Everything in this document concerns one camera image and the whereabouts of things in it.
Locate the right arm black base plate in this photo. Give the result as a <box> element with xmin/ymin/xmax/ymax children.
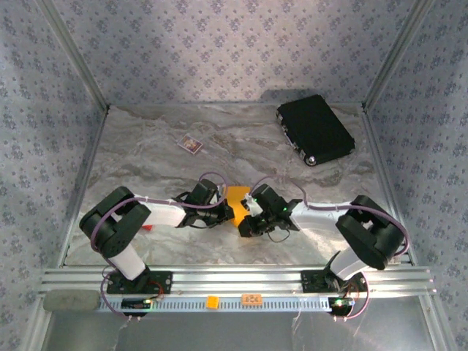
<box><xmin>300</xmin><ymin>269</ymin><xmax>369</xmax><ymax>293</ymax></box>

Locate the black hard case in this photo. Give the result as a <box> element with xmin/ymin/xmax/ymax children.
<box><xmin>276</xmin><ymin>94</ymin><xmax>356</xmax><ymax>167</ymax></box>

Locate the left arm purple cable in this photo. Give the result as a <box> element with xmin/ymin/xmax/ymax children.
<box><xmin>89</xmin><ymin>171</ymin><xmax>230</xmax><ymax>322</ymax></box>

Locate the slotted grey cable duct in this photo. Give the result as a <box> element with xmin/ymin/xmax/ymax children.
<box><xmin>98</xmin><ymin>295</ymin><xmax>352</xmax><ymax>312</ymax></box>

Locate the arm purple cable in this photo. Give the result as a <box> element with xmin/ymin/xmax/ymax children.
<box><xmin>252</xmin><ymin>175</ymin><xmax>409</xmax><ymax>322</ymax></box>
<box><xmin>89</xmin><ymin>171</ymin><xmax>230</xmax><ymax>322</ymax></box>

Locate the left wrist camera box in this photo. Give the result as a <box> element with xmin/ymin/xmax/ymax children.
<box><xmin>189</xmin><ymin>178</ymin><xmax>224</xmax><ymax>206</ymax></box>

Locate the left gripper thin black cable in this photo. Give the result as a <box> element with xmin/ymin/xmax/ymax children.
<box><xmin>186</xmin><ymin>219</ymin><xmax>216</xmax><ymax>230</ymax></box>

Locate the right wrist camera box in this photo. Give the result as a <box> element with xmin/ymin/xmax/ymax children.
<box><xmin>244</xmin><ymin>184</ymin><xmax>282</xmax><ymax>214</ymax></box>

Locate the small picture card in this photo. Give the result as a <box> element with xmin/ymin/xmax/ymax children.
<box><xmin>177</xmin><ymin>133</ymin><xmax>204</xmax><ymax>155</ymax></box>

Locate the gripper thin black cable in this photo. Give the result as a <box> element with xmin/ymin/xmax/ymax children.
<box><xmin>186</xmin><ymin>219</ymin><xmax>216</xmax><ymax>230</ymax></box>
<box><xmin>265</xmin><ymin>228</ymin><xmax>290</xmax><ymax>244</ymax></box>

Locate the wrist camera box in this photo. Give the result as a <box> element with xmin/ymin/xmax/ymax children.
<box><xmin>189</xmin><ymin>178</ymin><xmax>224</xmax><ymax>206</ymax></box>
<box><xmin>244</xmin><ymin>184</ymin><xmax>282</xmax><ymax>214</ymax></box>

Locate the grey foam block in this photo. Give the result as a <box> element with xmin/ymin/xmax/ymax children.
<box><xmin>42</xmin><ymin>290</ymin><xmax>102</xmax><ymax>313</ymax></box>

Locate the wide aluminium mounting rail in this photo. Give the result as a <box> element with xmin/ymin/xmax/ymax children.
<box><xmin>39</xmin><ymin>265</ymin><xmax>438</xmax><ymax>295</ymax></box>

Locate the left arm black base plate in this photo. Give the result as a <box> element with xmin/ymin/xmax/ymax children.
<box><xmin>105</xmin><ymin>270</ymin><xmax>173</xmax><ymax>295</ymax></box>

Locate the right gripper thin black cable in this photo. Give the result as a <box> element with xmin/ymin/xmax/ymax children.
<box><xmin>265</xmin><ymin>228</ymin><xmax>290</xmax><ymax>244</ymax></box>

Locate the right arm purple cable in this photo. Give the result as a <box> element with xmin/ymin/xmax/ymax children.
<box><xmin>252</xmin><ymin>175</ymin><xmax>409</xmax><ymax>322</ymax></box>

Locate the aluminium frame post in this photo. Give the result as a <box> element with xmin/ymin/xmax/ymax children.
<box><xmin>38</xmin><ymin>0</ymin><xmax>110</xmax><ymax>110</ymax></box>
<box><xmin>363</xmin><ymin>0</ymin><xmax>438</xmax><ymax>110</ymax></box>

